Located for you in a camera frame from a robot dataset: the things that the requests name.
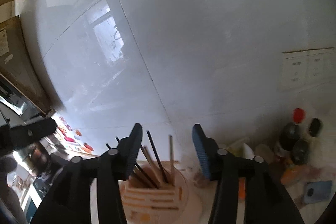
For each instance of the beige cylindrical utensil holder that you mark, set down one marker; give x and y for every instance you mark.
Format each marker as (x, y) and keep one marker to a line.
(172, 204)

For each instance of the blue smartphone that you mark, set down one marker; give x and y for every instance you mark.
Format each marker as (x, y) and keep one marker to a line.
(318, 191)

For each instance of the dark range hood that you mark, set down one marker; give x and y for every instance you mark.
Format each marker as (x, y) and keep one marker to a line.
(24, 94)

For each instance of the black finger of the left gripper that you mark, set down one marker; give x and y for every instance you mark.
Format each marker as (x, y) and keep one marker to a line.
(19, 137)

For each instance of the metal cooking pot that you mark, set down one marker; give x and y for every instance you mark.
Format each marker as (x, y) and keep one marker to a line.
(34, 159)

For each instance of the soy sauce bottle red cap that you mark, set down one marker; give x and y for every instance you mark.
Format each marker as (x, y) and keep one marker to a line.
(290, 134)

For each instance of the orange seasoning box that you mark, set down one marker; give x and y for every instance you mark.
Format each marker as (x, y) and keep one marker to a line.
(242, 189)

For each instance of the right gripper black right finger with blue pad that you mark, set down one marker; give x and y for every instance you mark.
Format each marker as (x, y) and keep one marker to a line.
(266, 199)

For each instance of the dark cap bottle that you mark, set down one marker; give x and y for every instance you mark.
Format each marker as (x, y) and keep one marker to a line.
(303, 148)

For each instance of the triple white wall socket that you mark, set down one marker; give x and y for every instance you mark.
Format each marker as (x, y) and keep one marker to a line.
(301, 68)

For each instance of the colourful wall stickers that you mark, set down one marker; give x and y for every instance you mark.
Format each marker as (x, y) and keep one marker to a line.
(71, 138)

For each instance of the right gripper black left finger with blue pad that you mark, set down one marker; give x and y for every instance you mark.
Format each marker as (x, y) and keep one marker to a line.
(68, 199)

